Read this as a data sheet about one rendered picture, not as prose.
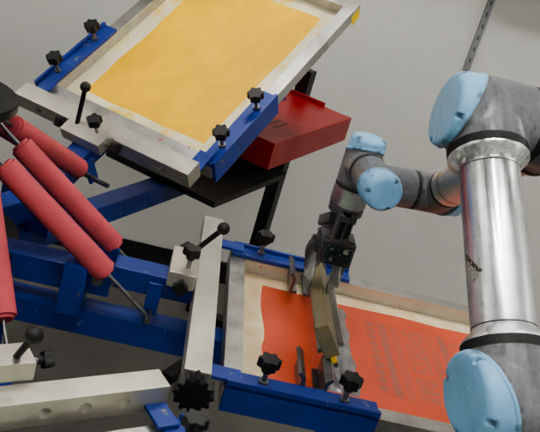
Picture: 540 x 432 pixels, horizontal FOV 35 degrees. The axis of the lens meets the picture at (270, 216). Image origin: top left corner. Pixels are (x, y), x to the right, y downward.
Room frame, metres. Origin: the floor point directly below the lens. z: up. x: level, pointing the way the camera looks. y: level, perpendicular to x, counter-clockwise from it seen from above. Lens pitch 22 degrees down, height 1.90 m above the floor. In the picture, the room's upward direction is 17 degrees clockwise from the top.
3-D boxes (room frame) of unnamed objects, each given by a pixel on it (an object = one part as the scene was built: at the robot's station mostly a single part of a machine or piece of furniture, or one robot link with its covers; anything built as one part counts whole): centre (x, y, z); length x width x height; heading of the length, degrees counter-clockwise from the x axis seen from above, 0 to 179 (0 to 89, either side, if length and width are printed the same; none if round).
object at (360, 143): (1.64, -0.15, 1.39); 0.09 x 0.08 x 0.11; 17
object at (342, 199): (1.64, -0.15, 1.31); 0.08 x 0.08 x 0.05
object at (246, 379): (1.38, -0.16, 0.98); 0.30 x 0.05 x 0.07; 97
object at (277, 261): (1.93, -0.08, 0.98); 0.30 x 0.05 x 0.07; 97
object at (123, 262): (1.62, 0.20, 1.02); 0.17 x 0.06 x 0.05; 97
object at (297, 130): (2.86, 0.14, 1.06); 0.61 x 0.46 x 0.12; 157
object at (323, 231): (1.63, -0.15, 1.23); 0.09 x 0.08 x 0.12; 7
